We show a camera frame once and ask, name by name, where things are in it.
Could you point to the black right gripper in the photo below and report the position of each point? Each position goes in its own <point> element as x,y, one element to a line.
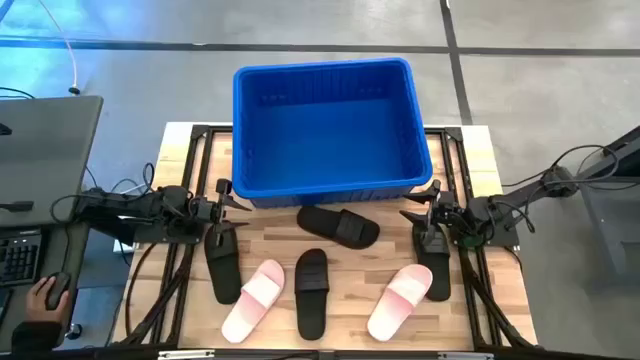
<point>447,215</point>

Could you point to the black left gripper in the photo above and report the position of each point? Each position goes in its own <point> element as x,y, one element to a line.
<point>207,212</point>

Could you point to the black slide sandal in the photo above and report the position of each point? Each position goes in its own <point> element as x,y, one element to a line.
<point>225,275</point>
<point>438,275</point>
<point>325,225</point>
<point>311,310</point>

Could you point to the pink slide sandal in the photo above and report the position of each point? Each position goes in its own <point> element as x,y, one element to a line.
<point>252,305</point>
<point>397,305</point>

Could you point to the person's forearm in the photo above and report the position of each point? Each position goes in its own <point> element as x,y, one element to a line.
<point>35,337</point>

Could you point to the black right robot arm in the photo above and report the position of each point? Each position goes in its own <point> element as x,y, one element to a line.
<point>520,200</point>

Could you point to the blue plastic bin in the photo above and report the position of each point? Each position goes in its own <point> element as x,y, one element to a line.
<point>325,145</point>

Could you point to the black desk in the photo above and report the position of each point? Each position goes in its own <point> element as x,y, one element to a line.
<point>65,250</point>

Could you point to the black computer mouse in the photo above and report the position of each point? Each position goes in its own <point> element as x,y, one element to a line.
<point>57,290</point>

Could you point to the grey monitor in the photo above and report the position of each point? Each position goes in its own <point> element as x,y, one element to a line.
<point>45,155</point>

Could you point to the black caster wheel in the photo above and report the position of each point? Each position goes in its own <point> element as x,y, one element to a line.
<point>74,331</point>

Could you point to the person's hand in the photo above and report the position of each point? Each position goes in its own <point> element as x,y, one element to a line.
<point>37,305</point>

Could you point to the black keyboard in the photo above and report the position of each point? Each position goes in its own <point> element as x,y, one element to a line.
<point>17,257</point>

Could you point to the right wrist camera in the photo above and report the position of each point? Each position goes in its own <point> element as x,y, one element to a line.
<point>435,186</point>

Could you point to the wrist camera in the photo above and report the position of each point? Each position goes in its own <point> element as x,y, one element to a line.
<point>224,187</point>
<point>435,186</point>

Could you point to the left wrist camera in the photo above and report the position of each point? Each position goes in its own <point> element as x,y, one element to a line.
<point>224,187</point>

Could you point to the black aluminium table frame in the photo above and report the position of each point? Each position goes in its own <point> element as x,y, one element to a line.
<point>492,310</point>

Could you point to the silver metal bracket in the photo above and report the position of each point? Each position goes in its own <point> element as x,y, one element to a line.
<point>465,356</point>
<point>185,354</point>

